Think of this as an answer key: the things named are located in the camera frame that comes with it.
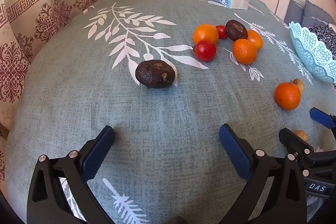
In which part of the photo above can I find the beige patterned curtain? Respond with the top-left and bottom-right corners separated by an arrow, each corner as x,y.
0,0 -> 134,182

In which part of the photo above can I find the light blue lattice basket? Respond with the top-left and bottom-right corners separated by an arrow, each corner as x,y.
289,21 -> 336,83

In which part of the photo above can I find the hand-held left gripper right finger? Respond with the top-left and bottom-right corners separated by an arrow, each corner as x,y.
219,123 -> 307,224

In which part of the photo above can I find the leopard print cloth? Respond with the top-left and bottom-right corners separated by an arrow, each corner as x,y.
308,25 -> 336,62

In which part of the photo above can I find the small red tomato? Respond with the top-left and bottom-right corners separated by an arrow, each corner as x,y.
215,25 -> 228,40

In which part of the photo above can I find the teal leaf print tablecloth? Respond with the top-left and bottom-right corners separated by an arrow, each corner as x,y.
5,0 -> 336,224

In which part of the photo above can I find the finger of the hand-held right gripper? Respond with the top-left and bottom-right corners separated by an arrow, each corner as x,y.
310,108 -> 336,130
279,128 -> 315,159

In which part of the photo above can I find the large orange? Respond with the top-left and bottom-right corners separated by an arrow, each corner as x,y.
193,24 -> 219,46

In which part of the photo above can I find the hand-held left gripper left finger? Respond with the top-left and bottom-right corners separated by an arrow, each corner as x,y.
27,125 -> 115,224

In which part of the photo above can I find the large red tomato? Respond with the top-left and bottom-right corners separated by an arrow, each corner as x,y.
194,40 -> 217,62

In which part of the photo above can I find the dark brown avocado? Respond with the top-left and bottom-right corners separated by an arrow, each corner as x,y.
135,59 -> 177,89
225,20 -> 248,42

